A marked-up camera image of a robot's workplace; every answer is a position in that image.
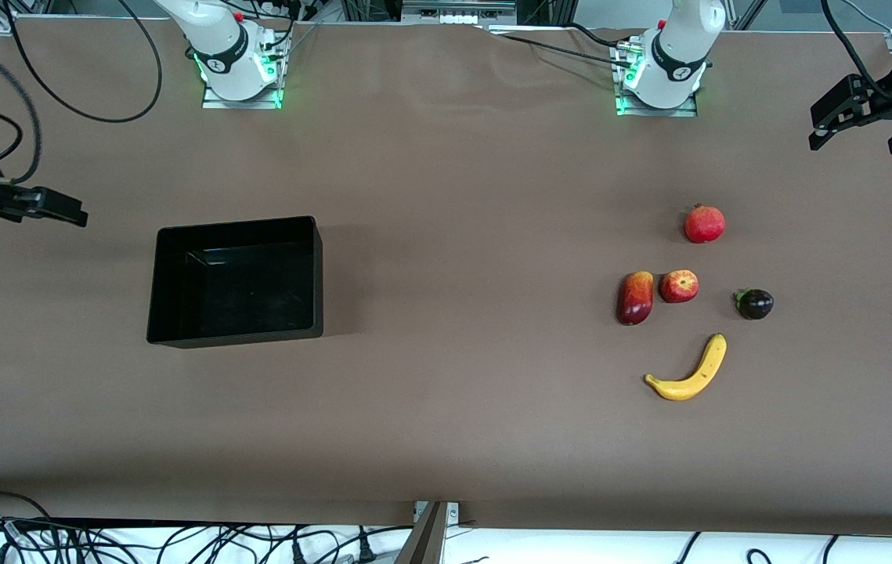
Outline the black plastic rectangular box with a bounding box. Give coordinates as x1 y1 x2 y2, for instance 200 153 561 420
146 215 325 349

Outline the red yellow apple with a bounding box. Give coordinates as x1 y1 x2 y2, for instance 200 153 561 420
659 269 700 304

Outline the yellow banana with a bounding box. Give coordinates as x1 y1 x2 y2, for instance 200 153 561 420
644 333 728 402

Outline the red pomegranate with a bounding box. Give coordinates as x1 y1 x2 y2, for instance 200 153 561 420
684 204 727 244

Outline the dark purple mangosteen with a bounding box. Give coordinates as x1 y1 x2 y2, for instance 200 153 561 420
734 288 775 320

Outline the red mango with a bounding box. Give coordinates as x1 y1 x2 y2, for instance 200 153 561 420
618 271 655 326

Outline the white power strip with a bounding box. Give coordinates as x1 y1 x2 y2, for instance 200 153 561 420
403 0 517 25

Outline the brown table cover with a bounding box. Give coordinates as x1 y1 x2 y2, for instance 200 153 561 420
0 16 892 537

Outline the dark slanted beam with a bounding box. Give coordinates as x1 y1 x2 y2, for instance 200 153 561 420
394 503 446 564

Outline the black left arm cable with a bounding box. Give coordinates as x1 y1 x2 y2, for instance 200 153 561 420
820 0 892 101

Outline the long looping black cable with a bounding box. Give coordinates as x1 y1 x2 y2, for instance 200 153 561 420
2 0 164 124

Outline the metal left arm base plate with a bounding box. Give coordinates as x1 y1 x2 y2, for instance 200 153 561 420
614 39 699 118

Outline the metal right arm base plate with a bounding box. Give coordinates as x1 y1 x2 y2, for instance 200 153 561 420
201 31 284 110

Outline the black cable across table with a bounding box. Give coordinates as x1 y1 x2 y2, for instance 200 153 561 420
493 30 636 68

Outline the metal table edge bracket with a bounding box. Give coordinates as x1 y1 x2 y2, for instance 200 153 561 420
413 501 461 527

